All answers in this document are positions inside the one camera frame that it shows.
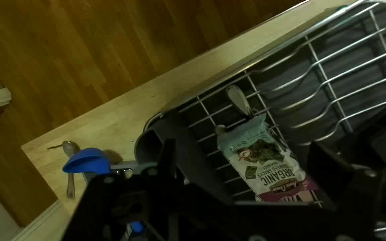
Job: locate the metal spoon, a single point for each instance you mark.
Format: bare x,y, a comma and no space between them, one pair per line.
70,149

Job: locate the blue plastic scoop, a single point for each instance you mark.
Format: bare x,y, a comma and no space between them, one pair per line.
90,161

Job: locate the metal wire dish rack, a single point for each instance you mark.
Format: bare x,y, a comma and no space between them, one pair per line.
316,86

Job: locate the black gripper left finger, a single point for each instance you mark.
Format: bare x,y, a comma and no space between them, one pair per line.
189,158

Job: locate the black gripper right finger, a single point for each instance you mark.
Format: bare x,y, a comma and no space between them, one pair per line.
332,166

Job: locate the seaweed snack packet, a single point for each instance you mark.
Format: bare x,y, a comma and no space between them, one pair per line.
265,163

